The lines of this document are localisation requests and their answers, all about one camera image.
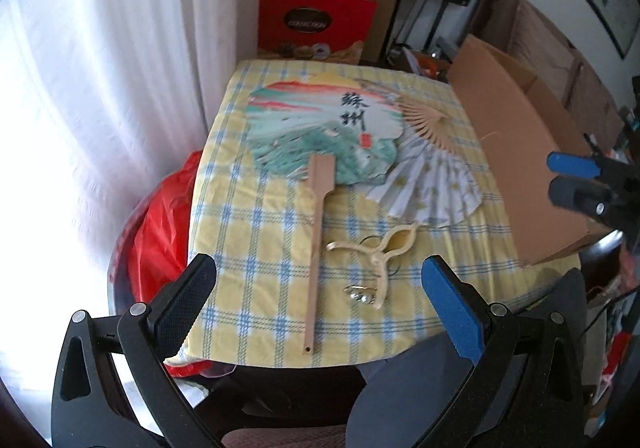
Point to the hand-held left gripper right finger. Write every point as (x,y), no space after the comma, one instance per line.
(452,308)

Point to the white curtain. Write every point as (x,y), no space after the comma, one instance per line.
(100,78)

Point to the brown sofa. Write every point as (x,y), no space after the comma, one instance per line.
(500,3)

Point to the round painted paddle fan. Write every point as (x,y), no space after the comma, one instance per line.
(300,128)

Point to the brown cushion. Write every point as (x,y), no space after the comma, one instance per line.
(595,103)

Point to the cream plastic holder with bells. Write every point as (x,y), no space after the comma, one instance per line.
(382,263)

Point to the black speaker stand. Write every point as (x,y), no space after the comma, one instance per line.
(404,18)
(436,25)

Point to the beige cushion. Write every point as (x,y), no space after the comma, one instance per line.
(545,43)

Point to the cardboard box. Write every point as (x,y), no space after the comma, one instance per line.
(515,128)

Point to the bright red gift box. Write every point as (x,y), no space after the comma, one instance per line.
(350,18)

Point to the person's dark trouser leg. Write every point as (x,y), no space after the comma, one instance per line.
(400,378)

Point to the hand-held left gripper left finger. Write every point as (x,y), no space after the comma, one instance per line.
(185,298)

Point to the red plastic bag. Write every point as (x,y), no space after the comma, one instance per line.
(160,228)

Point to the white floral folding fan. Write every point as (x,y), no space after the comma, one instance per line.
(440,183)

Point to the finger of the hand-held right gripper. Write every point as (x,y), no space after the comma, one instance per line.
(570,164)
(570,193)

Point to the yellow blue checked tablecloth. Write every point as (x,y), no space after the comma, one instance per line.
(260,238)

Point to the brown carton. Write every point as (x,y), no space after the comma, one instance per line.
(385,18)

